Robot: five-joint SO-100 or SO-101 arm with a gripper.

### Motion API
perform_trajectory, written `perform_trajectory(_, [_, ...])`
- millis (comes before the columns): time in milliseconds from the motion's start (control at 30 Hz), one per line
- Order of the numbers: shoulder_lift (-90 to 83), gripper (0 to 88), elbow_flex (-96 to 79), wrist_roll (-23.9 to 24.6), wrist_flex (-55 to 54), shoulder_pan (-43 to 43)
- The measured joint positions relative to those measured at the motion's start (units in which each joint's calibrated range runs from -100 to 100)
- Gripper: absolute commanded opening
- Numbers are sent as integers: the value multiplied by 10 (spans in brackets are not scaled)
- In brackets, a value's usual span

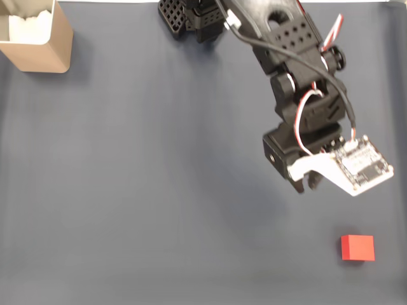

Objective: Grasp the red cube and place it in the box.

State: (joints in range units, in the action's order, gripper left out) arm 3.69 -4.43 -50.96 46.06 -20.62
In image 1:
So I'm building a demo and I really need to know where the red cube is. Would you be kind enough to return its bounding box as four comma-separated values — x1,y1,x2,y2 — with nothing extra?
341,234,376,262

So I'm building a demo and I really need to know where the beige box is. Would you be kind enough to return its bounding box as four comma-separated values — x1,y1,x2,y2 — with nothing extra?
0,0,74,74

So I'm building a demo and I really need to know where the dark gray table mat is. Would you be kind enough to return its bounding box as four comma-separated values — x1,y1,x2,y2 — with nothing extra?
0,1,407,305

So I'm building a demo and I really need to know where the white padding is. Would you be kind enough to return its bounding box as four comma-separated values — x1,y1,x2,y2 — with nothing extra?
8,9,53,44

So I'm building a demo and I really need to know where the white servo cable loop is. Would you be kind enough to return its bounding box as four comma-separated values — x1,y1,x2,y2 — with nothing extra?
294,88,324,157

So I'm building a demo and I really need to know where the camera board on white mount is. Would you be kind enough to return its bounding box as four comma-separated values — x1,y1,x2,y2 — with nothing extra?
287,135,395,197

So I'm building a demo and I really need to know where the black camera cable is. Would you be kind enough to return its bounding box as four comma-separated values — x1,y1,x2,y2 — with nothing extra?
215,0,359,142

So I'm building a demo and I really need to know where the red white servo cable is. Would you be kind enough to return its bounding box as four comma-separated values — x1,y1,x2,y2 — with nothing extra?
319,13,345,54

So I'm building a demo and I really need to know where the white cable clip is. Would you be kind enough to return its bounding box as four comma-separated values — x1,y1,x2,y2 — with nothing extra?
223,9,242,31

